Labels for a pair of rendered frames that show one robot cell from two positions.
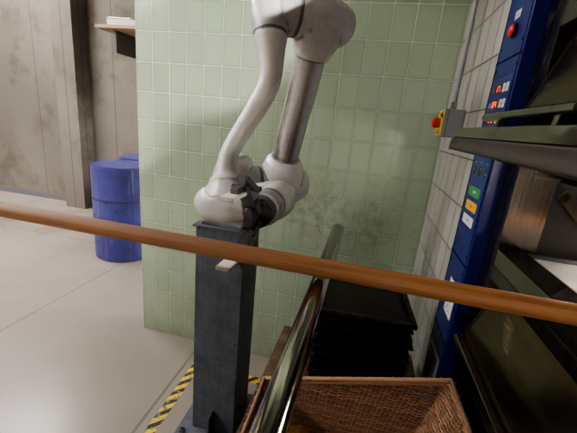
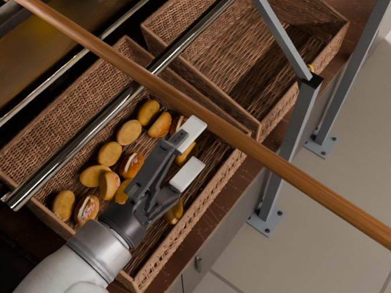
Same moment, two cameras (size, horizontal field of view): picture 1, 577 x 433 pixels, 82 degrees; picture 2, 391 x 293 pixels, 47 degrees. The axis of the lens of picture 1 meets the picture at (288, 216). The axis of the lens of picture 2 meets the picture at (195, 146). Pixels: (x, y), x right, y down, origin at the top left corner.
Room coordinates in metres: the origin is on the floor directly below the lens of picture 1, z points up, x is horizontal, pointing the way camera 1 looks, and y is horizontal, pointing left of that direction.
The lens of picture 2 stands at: (0.94, 0.28, 1.87)
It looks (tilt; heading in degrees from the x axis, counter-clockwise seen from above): 60 degrees down; 205
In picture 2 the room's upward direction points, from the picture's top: straight up
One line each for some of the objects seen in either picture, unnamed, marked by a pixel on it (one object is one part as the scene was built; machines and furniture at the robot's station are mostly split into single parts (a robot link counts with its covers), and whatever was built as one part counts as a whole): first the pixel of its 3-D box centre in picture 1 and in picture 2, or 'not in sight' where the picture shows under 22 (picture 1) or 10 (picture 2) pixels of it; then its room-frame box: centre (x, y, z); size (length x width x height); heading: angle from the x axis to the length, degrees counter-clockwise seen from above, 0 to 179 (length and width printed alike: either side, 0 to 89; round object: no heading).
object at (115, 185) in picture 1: (138, 201); not in sight; (3.45, 1.62, 0.45); 1.22 x 0.75 x 0.90; 172
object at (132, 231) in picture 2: (255, 214); (133, 213); (0.74, 0.08, 1.20); 0.09 x 0.07 x 0.08; 167
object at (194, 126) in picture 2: (233, 196); (185, 135); (0.61, 0.11, 1.27); 0.07 x 0.03 x 0.01; 167
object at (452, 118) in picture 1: (449, 124); not in sight; (1.31, -0.57, 1.46); 0.10 x 0.07 x 0.10; 168
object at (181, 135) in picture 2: (239, 184); (174, 140); (0.64, 0.10, 1.28); 0.05 x 0.01 x 0.03; 167
